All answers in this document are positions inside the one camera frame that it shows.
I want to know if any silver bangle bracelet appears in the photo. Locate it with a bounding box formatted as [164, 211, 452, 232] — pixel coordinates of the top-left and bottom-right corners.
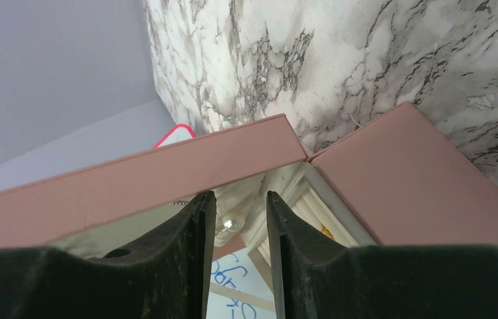
[167, 200, 246, 237]

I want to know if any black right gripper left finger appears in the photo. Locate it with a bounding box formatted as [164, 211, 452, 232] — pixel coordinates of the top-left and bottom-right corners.
[0, 191, 216, 318]

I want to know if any pink-framed whiteboard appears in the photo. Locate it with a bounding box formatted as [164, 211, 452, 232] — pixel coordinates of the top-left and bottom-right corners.
[152, 124, 277, 319]

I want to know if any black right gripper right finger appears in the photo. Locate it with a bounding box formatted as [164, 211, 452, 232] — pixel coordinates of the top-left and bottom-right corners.
[266, 191, 498, 318]

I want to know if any pink jewelry box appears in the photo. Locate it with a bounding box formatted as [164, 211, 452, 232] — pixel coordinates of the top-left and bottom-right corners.
[0, 102, 498, 247]

